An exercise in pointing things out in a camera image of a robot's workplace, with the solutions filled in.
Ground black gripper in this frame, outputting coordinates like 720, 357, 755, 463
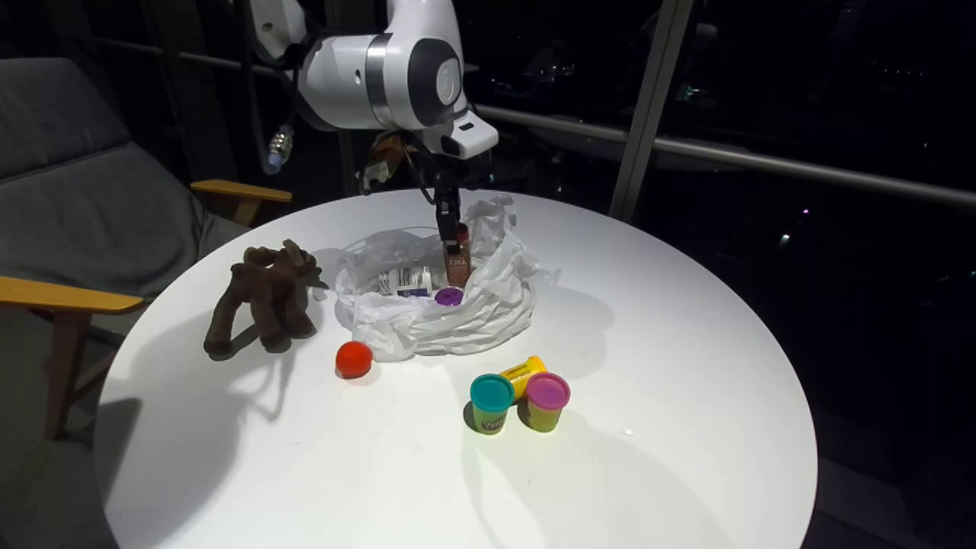
408, 140, 471, 260

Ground white pill bottle blue label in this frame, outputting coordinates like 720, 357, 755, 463
380, 264, 443, 302

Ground white plastic bag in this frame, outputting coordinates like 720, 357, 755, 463
331, 193, 564, 362

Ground yellow dough tub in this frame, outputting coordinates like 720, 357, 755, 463
500, 350, 550, 402

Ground teal lid dough tub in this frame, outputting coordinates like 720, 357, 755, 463
463, 368, 518, 441

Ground brown plush toy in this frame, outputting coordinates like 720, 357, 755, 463
201, 237, 333, 362

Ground pink lid dough tub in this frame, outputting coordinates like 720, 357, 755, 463
518, 368, 573, 438

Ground metal window railing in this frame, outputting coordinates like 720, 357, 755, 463
477, 95, 976, 213

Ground grey chair wooden armrests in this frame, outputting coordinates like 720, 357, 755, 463
0, 56, 299, 549

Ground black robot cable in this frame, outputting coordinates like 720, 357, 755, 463
239, 0, 310, 178

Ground grey window post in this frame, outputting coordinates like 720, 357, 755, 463
607, 0, 702, 223

